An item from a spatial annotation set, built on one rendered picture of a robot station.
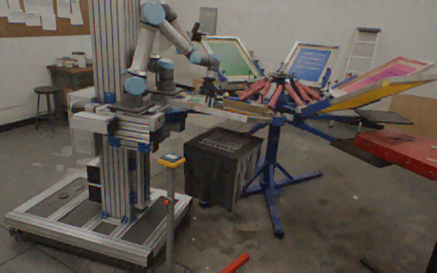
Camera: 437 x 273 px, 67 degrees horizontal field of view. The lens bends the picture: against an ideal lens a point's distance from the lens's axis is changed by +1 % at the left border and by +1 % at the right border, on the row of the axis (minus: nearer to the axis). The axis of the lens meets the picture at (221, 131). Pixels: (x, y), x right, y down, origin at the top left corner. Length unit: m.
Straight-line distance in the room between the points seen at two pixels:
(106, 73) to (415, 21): 5.18
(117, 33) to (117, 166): 0.98
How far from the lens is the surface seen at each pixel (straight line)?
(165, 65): 2.54
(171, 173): 2.16
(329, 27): 6.58
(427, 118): 6.53
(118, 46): 2.35
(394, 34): 6.45
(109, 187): 2.78
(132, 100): 2.14
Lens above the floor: 1.87
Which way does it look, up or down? 20 degrees down
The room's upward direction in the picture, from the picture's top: 4 degrees clockwise
